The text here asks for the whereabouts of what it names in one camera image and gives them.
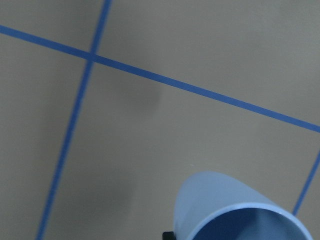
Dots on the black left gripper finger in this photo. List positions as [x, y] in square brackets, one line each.
[168, 235]

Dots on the light blue plastic cup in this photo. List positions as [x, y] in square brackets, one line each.
[214, 206]

